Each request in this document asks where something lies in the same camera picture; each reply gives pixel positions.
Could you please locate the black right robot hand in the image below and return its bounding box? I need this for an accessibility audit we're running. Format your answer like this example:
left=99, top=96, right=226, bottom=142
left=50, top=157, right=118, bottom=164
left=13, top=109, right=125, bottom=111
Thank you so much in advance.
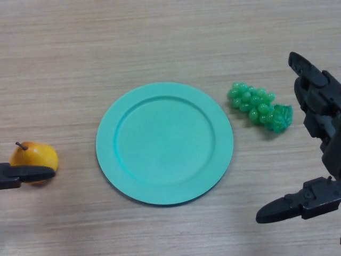
left=255, top=51, right=341, bottom=224

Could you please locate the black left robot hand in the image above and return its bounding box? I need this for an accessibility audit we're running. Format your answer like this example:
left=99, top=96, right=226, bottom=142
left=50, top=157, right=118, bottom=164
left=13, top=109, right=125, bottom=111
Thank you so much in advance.
left=0, top=162, right=56, bottom=190

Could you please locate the yellow pear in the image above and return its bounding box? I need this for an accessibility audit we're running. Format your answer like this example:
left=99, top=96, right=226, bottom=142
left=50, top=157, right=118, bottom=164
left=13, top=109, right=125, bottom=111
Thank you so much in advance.
left=9, top=141, right=59, bottom=186

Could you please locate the green round plate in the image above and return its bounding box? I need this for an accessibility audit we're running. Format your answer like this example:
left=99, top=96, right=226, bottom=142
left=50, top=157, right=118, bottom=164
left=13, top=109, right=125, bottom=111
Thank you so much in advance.
left=95, top=82, right=234, bottom=206

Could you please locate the green grape bunch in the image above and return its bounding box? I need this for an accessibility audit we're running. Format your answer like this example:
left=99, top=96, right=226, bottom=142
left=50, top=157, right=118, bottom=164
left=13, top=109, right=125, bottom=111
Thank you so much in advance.
left=227, top=81, right=294, bottom=133

